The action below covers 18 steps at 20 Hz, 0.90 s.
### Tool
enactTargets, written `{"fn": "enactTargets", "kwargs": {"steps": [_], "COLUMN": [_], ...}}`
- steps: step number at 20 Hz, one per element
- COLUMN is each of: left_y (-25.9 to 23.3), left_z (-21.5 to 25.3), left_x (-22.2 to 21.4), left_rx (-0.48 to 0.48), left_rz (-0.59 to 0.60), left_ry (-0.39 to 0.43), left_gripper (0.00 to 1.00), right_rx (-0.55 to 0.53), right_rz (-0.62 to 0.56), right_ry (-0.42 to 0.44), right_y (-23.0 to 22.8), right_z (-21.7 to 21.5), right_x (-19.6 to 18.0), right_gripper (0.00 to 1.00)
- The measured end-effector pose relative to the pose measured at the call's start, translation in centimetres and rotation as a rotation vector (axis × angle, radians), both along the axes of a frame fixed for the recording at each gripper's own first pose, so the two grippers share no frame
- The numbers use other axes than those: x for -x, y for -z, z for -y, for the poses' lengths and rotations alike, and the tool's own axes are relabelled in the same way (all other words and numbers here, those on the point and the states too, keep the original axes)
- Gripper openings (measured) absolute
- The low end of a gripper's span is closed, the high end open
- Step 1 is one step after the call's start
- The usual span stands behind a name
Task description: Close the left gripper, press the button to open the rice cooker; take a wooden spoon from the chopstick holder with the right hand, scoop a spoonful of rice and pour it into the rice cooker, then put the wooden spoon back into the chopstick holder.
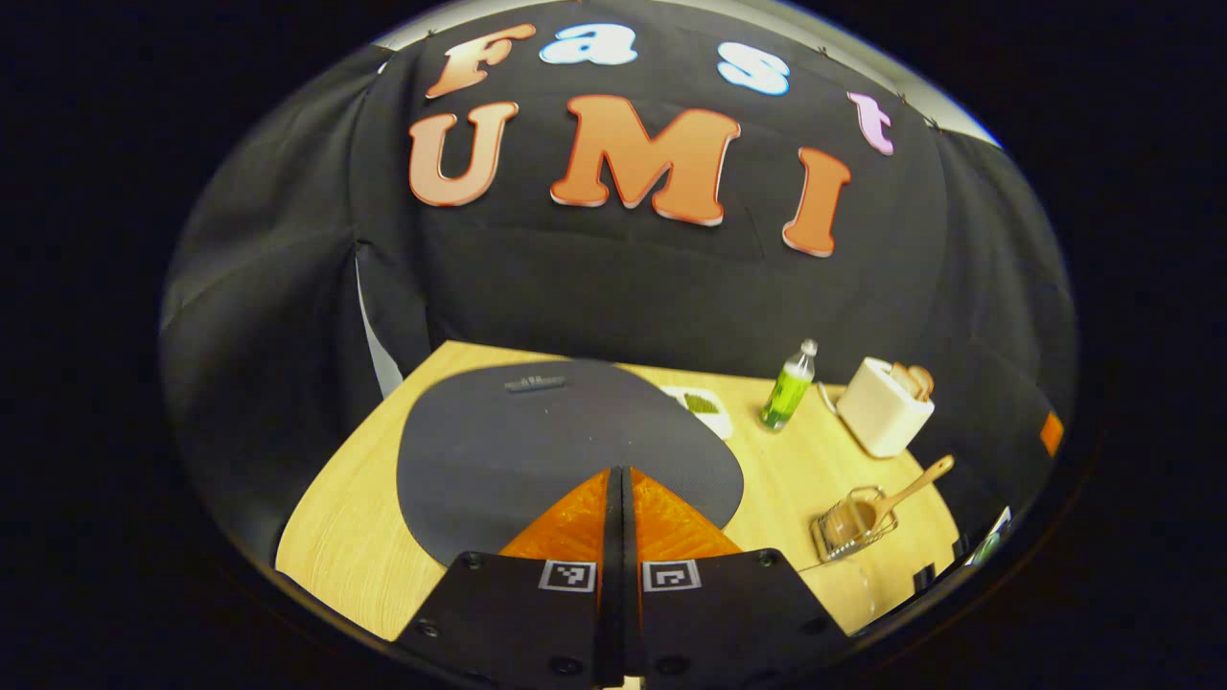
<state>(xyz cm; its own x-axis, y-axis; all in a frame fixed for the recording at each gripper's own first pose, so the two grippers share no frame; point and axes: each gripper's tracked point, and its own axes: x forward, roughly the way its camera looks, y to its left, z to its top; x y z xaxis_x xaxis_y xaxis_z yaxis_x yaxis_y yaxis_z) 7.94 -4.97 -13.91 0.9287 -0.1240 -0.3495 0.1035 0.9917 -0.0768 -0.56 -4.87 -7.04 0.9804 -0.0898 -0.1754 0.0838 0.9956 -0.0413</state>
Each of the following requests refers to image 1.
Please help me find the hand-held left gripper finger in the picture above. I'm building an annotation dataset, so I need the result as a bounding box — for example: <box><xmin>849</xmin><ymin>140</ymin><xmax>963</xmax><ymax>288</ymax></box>
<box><xmin>395</xmin><ymin>467</ymin><xmax>624</xmax><ymax>689</ymax></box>
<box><xmin>623</xmin><ymin>467</ymin><xmax>851</xmax><ymax>689</ymax></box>

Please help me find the dark grey rice cooker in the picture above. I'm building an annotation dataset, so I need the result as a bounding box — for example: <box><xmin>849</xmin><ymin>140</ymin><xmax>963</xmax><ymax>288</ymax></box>
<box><xmin>396</xmin><ymin>359</ymin><xmax>746</xmax><ymax>568</ymax></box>

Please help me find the white toaster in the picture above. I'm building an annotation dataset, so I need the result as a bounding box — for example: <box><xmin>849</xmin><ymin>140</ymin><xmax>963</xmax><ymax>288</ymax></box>
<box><xmin>836</xmin><ymin>356</ymin><xmax>936</xmax><ymax>459</ymax></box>

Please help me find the wooden spoon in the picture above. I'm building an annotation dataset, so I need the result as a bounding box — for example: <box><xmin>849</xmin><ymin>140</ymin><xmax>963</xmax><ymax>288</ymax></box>
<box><xmin>824</xmin><ymin>454</ymin><xmax>956</xmax><ymax>547</ymax></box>

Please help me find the green drink bottle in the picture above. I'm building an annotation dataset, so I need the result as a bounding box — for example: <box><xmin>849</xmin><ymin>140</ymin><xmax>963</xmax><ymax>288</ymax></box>
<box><xmin>759</xmin><ymin>338</ymin><xmax>819</xmax><ymax>432</ymax></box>

